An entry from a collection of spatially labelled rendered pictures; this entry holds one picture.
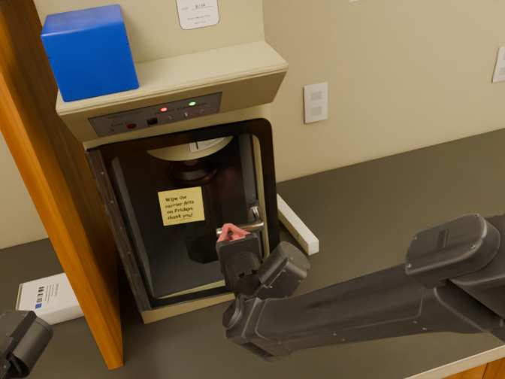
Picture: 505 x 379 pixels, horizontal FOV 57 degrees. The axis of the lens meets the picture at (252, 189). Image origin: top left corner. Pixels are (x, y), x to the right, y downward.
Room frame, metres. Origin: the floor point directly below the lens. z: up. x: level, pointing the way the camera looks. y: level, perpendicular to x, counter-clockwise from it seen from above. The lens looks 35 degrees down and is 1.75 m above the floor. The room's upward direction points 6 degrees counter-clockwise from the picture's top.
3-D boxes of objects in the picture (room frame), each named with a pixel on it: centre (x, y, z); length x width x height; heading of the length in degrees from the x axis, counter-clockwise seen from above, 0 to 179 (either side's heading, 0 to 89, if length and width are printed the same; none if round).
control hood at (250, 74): (0.66, 0.10, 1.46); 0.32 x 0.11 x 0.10; 103
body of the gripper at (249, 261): (0.55, 0.03, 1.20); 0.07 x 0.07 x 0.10; 13
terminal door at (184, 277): (0.69, 0.11, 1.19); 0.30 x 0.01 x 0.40; 98
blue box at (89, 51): (0.64, 0.19, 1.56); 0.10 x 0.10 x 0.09; 13
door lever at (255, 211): (0.67, 0.03, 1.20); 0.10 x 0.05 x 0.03; 98
